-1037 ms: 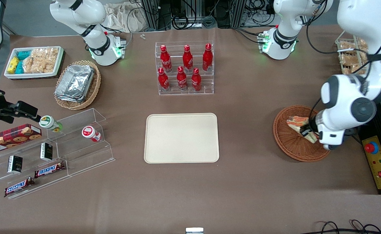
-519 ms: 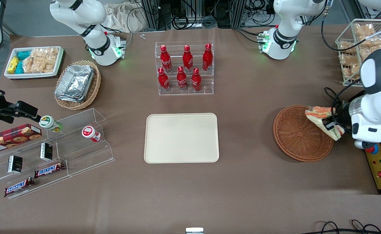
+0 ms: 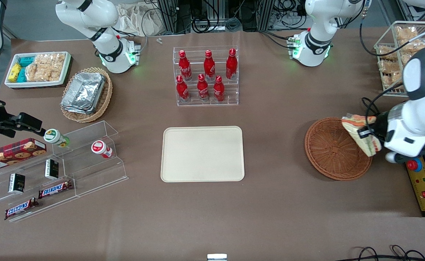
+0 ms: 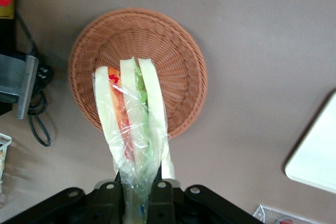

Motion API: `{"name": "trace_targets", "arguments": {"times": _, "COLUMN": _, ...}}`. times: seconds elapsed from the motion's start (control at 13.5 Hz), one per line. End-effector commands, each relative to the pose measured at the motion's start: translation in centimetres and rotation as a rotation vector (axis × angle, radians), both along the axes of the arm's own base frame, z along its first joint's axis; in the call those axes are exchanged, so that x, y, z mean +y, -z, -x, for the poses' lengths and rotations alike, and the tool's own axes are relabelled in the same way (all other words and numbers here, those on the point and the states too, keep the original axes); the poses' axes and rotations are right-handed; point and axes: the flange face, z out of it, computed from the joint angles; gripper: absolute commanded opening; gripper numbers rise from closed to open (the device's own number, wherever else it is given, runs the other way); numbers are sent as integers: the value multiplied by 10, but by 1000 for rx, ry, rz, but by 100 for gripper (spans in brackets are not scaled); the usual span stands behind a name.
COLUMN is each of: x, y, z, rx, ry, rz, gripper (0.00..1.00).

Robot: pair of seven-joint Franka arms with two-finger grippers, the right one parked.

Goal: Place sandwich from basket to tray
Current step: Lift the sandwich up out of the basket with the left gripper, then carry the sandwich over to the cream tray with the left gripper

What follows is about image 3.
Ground small black box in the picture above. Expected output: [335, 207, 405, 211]
[8, 173, 26, 194]
[45, 159, 59, 180]

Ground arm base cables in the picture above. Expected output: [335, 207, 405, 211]
[259, 29, 297, 50]
[112, 26, 148, 55]

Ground clear acrylic bottle rack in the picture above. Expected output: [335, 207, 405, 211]
[173, 46, 239, 107]

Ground red cola bottle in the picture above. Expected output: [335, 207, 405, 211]
[197, 74, 210, 102]
[226, 48, 238, 80]
[178, 50, 193, 81]
[176, 75, 190, 102]
[203, 50, 216, 81]
[213, 75, 226, 103]

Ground black floor cables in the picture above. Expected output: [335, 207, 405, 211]
[347, 245, 425, 261]

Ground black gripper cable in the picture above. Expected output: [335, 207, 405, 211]
[361, 82, 406, 125]

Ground yellow snack pack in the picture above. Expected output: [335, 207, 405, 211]
[8, 63, 22, 82]

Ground brown round wicker basket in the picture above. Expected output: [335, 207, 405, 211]
[304, 117, 373, 181]

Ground triangular sandwich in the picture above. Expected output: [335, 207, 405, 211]
[342, 113, 382, 157]

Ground white wire basket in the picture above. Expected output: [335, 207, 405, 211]
[374, 21, 425, 97]

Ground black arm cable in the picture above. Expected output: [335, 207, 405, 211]
[359, 0, 425, 57]

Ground green lid yogurt bottle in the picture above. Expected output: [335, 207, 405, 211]
[44, 129, 70, 148]

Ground yellow emergency stop control box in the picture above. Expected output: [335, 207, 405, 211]
[404, 158, 425, 218]

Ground Snickers chocolate bar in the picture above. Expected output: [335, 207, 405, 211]
[38, 180, 73, 199]
[5, 198, 39, 220]

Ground red tartan cookie box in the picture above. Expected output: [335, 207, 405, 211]
[0, 138, 48, 173]

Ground background cable bundle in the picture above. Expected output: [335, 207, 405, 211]
[193, 13, 243, 34]

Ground beige cloth bag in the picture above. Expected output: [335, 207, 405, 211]
[116, 3, 162, 37]

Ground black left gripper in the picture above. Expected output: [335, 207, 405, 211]
[358, 111, 391, 141]

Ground light oval wicker basket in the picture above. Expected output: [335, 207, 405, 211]
[60, 67, 113, 123]

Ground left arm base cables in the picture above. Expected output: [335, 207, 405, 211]
[259, 29, 297, 50]

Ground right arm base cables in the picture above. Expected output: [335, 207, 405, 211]
[112, 26, 148, 55]

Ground aluminium foil tray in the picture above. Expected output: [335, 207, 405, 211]
[61, 101, 97, 115]
[62, 72, 107, 110]

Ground clear rice cracker bag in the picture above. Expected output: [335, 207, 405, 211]
[377, 49, 399, 62]
[403, 38, 425, 53]
[400, 51, 416, 67]
[396, 26, 420, 41]
[383, 72, 404, 90]
[35, 53, 66, 70]
[25, 63, 62, 82]
[379, 60, 402, 75]

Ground white rectangular snack bin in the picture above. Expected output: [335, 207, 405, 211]
[4, 51, 73, 89]

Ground red lid yogurt bottle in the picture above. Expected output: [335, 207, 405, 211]
[91, 140, 114, 159]

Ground beige plastic tray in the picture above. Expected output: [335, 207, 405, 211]
[161, 126, 245, 182]

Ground clear acrylic stepped shelf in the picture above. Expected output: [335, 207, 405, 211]
[51, 120, 129, 198]
[0, 145, 79, 222]

